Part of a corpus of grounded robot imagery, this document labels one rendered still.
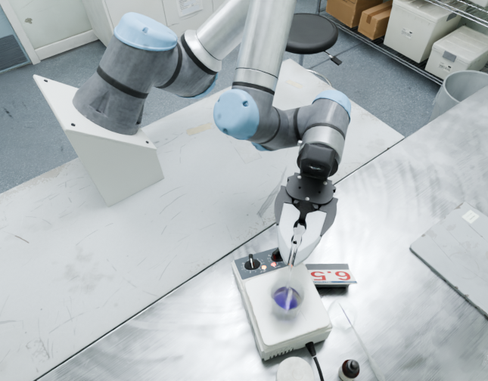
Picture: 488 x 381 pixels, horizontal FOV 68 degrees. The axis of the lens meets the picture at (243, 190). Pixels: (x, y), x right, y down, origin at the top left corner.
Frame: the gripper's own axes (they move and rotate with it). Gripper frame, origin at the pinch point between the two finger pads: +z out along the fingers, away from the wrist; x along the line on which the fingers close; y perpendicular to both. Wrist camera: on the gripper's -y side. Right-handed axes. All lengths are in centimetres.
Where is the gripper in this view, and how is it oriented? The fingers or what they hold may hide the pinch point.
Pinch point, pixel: (293, 254)
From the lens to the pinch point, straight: 51.0
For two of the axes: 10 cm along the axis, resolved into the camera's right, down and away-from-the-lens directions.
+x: -9.5, -2.3, 2.1
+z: -3.0, 7.7, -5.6
